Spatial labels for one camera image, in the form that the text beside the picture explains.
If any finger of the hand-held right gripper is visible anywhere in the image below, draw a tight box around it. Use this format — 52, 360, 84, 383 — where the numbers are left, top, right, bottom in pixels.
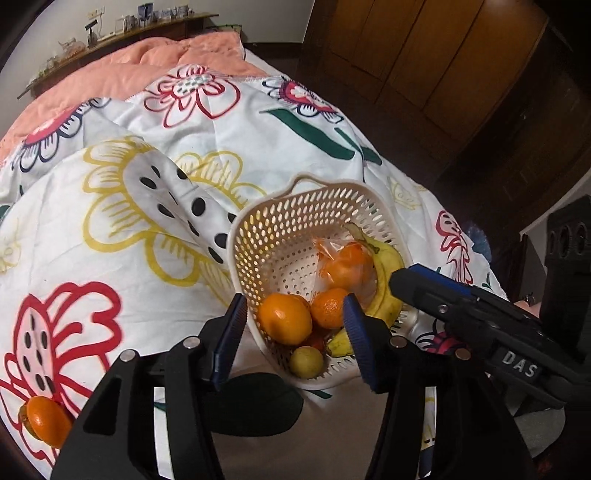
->
389, 264, 591, 409

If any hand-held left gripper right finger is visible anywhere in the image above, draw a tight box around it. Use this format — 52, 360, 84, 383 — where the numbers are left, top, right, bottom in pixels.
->
342, 294, 539, 480

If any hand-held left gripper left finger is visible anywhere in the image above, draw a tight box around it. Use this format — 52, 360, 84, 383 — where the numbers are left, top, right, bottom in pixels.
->
51, 293, 249, 480

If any small tangerine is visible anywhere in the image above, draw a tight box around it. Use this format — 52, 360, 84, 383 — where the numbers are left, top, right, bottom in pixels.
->
18, 396, 75, 449
310, 288, 350, 330

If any large orange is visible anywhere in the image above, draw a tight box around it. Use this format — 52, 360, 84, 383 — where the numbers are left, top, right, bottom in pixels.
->
257, 294, 313, 346

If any yellow banana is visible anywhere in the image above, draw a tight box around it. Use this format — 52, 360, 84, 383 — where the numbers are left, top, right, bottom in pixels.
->
325, 224, 406, 358

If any beige perforated plastic basket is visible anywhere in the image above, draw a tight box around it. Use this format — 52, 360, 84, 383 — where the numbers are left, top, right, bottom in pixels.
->
226, 173, 419, 392

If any small yellow-green fruit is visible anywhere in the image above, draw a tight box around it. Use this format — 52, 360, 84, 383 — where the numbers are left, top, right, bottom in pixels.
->
290, 346, 325, 380

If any orange in plastic bag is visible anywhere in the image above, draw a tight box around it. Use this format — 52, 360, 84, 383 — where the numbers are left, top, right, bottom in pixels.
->
314, 237, 378, 302

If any blue plastic bag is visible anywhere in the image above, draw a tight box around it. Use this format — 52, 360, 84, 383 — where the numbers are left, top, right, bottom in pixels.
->
462, 220, 489, 256

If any floral printed bedsheet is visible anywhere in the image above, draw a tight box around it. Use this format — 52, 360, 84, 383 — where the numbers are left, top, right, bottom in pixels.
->
0, 65, 509, 480

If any wooden wardrobe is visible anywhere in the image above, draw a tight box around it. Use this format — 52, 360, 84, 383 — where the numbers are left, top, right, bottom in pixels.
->
300, 0, 591, 190

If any pink blanket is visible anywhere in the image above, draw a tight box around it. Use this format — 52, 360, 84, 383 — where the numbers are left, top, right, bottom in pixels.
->
0, 32, 269, 162

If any cluster of glass jars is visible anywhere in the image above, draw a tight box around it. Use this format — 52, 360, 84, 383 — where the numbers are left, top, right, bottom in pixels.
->
44, 39, 86, 70

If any cluster of white cups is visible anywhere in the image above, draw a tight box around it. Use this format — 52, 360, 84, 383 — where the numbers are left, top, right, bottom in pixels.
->
155, 5, 193, 20

